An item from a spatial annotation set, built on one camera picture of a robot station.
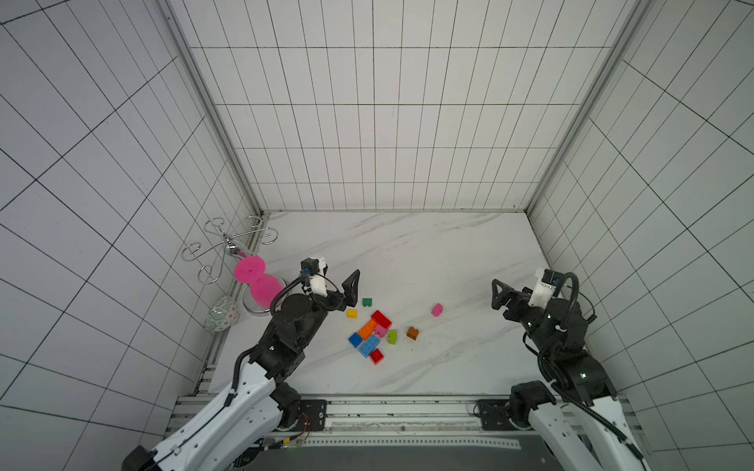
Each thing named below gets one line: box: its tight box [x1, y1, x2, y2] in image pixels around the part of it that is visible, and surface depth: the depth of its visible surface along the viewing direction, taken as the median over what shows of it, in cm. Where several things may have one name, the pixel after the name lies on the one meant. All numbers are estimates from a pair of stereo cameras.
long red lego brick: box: [371, 309, 392, 329], surface depth 91 cm
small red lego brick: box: [369, 348, 384, 366], surface depth 83 cm
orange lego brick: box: [357, 318, 377, 341], surface depth 89 cm
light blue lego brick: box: [357, 333, 381, 359], surface depth 86 cm
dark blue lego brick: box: [347, 331, 364, 349], surface depth 87 cm
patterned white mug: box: [204, 295, 239, 333], surface depth 91 cm
